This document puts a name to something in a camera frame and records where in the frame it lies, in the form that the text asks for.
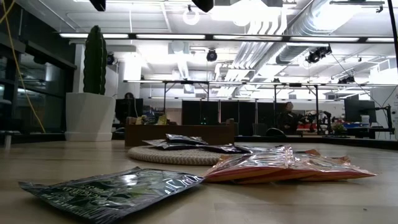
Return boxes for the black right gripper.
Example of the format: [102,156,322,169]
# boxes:
[191,0,284,14]

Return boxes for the green cactus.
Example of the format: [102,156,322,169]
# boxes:
[83,25,108,96]

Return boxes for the black computer monitor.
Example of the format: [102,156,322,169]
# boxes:
[344,98,377,124]
[114,98,144,125]

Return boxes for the black partition screens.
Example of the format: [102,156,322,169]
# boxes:
[182,100,280,126]

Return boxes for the white plant pot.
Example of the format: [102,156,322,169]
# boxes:
[64,92,117,142]

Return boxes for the black ceiling spotlight cluster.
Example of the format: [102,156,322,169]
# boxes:
[306,45,333,64]

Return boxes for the overhead light bar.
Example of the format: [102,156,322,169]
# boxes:
[58,32,398,44]

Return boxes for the brown wooden compartment tray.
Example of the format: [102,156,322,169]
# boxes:
[124,117,236,147]

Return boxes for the black chair backrest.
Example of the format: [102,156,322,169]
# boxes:
[266,127,285,137]

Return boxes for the green potted plant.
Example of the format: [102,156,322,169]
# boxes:
[330,122,347,136]

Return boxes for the silver ventilation duct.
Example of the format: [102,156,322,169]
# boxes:
[275,0,386,65]

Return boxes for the yellow cable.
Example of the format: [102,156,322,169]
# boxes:
[0,0,47,134]

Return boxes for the black background workstation frame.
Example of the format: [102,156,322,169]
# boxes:
[123,80,398,125]

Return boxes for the round woven rope mat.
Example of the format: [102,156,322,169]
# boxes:
[127,145,249,166]

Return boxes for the grey post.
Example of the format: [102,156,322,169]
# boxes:
[0,130,14,149]

